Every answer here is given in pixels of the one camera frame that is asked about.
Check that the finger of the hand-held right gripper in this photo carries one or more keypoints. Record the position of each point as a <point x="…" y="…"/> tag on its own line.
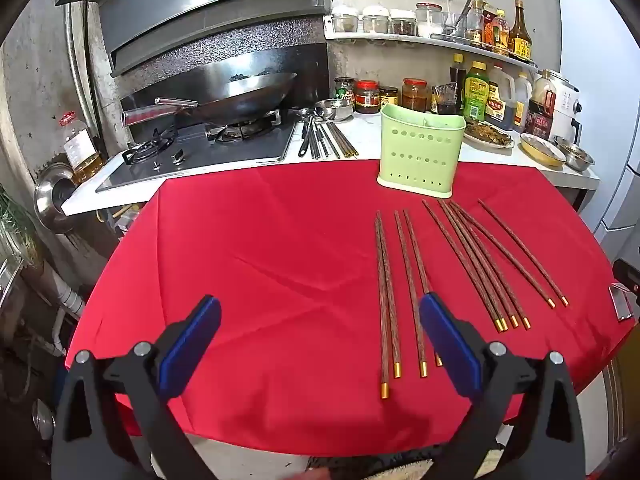
<point x="629" y="280"/>

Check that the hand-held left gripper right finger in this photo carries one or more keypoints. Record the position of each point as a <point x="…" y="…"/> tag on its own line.
<point x="450" y="345"/>

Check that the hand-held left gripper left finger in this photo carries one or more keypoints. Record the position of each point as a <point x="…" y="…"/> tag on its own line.
<point x="192" y="345"/>

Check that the row of wooden chopsticks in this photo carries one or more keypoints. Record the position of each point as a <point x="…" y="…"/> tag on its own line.
<point x="383" y="285"/>

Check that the green plastic utensil holder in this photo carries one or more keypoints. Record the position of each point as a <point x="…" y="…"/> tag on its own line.
<point x="420" y="160"/>

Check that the clear glass with utensils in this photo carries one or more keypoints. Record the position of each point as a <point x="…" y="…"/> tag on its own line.
<point x="456" y="22"/>

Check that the clear tablecloth clip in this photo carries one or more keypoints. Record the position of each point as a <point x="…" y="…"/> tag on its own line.
<point x="621" y="302"/>

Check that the red tablecloth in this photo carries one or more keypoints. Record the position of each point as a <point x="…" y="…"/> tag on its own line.
<point x="275" y="260"/>

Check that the white drain pipe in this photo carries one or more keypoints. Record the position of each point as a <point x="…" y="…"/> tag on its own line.
<point x="67" y="305"/>

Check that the steel bowl with food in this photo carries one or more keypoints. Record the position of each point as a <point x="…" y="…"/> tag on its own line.
<point x="575" y="154"/>

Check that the yellow rimmed bowl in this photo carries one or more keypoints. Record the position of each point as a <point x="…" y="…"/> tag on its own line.
<point x="542" y="150"/>

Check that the white kitchen appliance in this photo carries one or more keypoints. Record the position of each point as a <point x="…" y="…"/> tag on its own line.
<point x="567" y="105"/>

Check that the large dark sauce jug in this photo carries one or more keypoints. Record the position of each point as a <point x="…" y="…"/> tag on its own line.
<point x="542" y="110"/>

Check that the white refrigerator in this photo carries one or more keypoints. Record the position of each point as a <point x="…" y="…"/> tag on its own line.
<point x="595" y="85"/>

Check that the black gas stove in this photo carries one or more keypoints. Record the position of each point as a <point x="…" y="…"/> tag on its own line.
<point x="240" y="150"/>

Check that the plate of food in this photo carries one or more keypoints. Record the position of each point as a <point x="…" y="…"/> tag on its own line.
<point x="487" y="134"/>

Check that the steel pot lid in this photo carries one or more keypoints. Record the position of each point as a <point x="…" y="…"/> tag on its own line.
<point x="50" y="200"/>

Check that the large dark vinegar jug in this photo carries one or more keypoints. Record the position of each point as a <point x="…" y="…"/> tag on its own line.
<point x="500" y="100"/>

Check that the clear cooking oil bottle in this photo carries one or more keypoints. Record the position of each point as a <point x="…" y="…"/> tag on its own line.
<point x="80" y="150"/>

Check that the bundle of metal chopsticks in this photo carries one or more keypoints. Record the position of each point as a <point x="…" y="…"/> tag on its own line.
<point x="340" y="140"/>

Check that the green bottle yellow cap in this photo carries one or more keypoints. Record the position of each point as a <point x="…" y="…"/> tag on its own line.
<point x="476" y="92"/>

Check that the dark sauce packet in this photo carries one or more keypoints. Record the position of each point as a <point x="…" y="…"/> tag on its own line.
<point x="442" y="100"/>

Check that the orange sauce jar red lid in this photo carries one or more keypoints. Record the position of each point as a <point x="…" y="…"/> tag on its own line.
<point x="415" y="96"/>

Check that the small yellow label jar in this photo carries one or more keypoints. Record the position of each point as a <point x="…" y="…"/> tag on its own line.
<point x="389" y="99"/>

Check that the steel wok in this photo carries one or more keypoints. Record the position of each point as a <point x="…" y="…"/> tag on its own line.
<point x="235" y="95"/>

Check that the red chili sauce jar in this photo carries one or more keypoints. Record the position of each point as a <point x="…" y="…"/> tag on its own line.
<point x="367" y="97"/>

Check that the small steel bowl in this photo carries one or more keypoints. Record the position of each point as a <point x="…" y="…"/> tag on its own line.
<point x="334" y="110"/>

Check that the brown bottle yellow label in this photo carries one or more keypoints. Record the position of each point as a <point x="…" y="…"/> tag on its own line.
<point x="520" y="40"/>

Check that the dark soy sauce bottle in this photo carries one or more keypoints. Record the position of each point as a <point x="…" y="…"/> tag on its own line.
<point x="457" y="77"/>

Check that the green label jar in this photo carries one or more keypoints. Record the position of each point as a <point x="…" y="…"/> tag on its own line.
<point x="344" y="94"/>

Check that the orange label bottle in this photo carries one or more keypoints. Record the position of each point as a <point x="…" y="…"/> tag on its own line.
<point x="497" y="35"/>

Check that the slim sauce bottle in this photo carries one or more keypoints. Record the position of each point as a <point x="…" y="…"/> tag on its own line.
<point x="475" y="25"/>

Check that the red lid glass jar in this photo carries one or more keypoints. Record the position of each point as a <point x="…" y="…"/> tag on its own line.
<point x="429" y="21"/>

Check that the white lid spice jar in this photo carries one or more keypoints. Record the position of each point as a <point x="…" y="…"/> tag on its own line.
<point x="345" y="21"/>
<point x="376" y="20"/>
<point x="403" y="22"/>

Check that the steel range hood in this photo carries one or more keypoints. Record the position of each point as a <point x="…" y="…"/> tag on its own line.
<point x="200" y="10"/>

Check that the white wall shelf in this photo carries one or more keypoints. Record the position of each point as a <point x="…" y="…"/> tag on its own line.
<point x="400" y="40"/>

